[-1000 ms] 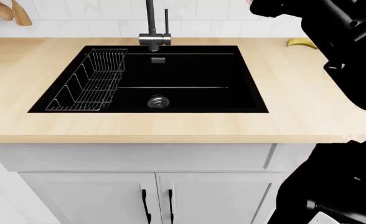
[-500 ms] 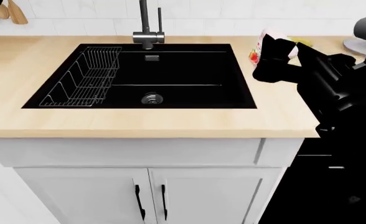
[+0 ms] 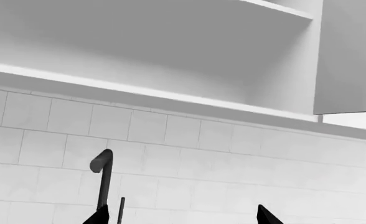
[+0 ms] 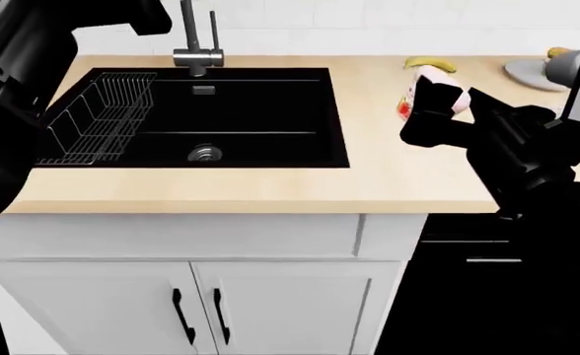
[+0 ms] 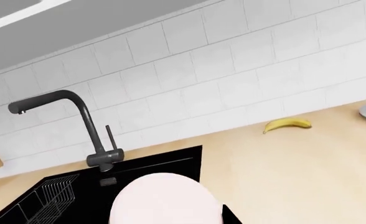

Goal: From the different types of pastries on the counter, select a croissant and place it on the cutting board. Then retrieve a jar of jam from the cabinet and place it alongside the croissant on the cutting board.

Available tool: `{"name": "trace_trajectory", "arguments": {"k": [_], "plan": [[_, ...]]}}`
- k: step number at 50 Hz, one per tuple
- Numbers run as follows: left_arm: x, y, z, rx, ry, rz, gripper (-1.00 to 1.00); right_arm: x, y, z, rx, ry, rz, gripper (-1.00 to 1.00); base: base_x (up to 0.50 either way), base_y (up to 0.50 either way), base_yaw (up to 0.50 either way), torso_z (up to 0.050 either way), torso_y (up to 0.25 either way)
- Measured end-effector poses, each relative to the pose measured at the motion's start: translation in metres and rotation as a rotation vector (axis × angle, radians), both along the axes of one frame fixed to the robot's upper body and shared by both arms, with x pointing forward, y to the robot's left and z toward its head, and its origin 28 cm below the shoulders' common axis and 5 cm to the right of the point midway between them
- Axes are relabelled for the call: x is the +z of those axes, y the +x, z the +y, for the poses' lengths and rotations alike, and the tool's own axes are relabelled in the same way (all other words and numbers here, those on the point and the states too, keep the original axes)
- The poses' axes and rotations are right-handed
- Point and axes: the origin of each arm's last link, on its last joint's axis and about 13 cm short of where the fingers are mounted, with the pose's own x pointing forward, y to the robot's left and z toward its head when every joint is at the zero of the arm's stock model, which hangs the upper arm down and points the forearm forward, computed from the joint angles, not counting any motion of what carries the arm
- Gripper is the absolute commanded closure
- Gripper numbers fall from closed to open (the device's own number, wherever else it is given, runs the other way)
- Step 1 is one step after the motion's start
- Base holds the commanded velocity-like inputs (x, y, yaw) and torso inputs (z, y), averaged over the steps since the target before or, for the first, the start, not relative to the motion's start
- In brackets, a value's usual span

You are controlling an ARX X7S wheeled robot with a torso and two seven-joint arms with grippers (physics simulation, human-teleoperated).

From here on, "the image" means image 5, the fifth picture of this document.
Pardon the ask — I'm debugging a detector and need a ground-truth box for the black kitchen sink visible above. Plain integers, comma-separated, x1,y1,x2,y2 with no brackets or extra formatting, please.
0,144,243,224

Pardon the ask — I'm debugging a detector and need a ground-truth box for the pale pink rounded object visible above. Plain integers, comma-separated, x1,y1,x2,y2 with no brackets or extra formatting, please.
108,172,223,224

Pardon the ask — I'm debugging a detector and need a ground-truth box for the dark grey kitchen faucet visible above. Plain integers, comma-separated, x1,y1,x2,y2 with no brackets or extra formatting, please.
7,90,124,173

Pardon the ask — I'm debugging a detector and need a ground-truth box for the yellow banana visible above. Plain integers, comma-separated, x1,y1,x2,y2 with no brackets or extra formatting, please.
262,118,312,134

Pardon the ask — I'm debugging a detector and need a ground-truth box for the grey wall cabinet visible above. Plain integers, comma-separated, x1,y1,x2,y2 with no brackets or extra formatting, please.
0,0,224,76

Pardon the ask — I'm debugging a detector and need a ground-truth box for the wire sink rack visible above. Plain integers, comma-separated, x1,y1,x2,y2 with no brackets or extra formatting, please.
0,173,80,224

